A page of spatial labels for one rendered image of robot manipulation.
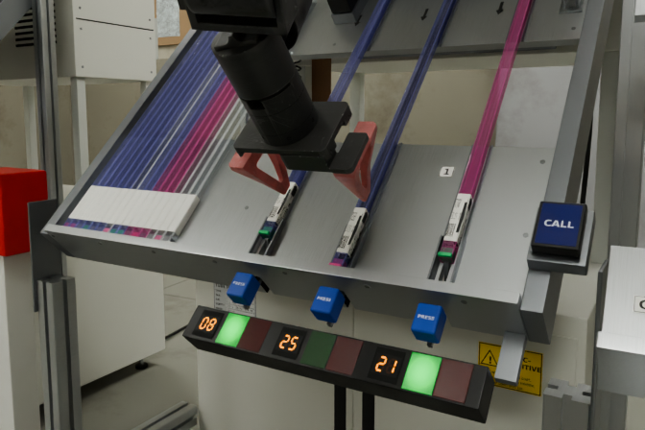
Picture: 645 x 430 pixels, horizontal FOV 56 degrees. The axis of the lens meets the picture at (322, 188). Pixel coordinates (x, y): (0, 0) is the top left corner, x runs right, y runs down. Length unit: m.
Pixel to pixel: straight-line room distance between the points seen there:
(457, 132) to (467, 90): 0.25
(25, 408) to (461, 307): 1.07
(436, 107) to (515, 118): 0.59
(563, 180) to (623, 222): 0.44
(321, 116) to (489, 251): 0.21
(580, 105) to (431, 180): 0.18
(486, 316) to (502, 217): 0.11
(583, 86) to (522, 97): 2.60
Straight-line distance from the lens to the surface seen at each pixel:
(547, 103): 3.32
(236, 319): 0.69
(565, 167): 0.66
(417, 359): 0.59
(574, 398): 0.61
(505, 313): 0.58
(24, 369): 1.44
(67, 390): 1.06
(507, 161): 0.69
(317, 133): 0.55
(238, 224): 0.76
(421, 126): 3.75
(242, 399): 1.21
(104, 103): 5.17
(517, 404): 0.96
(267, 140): 0.56
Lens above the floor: 0.89
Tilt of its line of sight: 7 degrees down
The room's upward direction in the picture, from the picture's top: straight up
